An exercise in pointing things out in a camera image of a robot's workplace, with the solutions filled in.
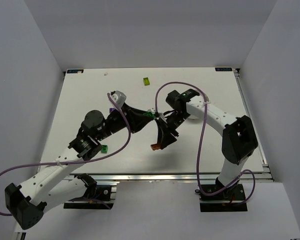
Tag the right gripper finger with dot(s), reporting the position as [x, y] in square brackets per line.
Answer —
[168, 137]
[160, 126]

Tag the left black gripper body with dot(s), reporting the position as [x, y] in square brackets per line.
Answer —
[129, 118]

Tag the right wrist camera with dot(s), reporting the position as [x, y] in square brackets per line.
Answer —
[157, 115]

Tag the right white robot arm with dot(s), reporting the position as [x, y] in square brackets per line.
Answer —
[238, 142]

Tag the blue label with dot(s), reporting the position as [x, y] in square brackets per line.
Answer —
[74, 71]
[223, 69]

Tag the orange lego brick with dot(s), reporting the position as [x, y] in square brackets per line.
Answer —
[156, 146]

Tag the blue label right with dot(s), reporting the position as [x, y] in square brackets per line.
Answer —
[223, 69]

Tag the yellow-green lego brick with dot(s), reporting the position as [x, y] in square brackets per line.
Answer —
[146, 81]

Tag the white divided round container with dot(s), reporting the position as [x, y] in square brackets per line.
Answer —
[193, 119]

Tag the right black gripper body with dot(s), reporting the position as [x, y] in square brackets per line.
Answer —
[172, 124]

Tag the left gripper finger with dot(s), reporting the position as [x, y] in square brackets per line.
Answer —
[139, 122]
[134, 113]

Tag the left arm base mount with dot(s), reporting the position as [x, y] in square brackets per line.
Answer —
[102, 198]

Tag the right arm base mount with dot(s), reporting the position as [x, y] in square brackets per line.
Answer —
[227, 201]

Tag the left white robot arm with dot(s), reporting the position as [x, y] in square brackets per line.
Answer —
[28, 201]

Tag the green lego brick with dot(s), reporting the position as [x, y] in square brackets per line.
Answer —
[104, 149]
[149, 114]

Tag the blue label left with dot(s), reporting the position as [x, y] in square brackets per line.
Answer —
[74, 71]

